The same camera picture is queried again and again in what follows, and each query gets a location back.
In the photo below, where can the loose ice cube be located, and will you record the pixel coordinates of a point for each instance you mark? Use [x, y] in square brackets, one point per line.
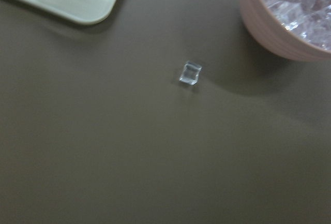
[190, 73]

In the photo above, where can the pink bowl of ice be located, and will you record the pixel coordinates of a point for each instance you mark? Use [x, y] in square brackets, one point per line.
[298, 30]

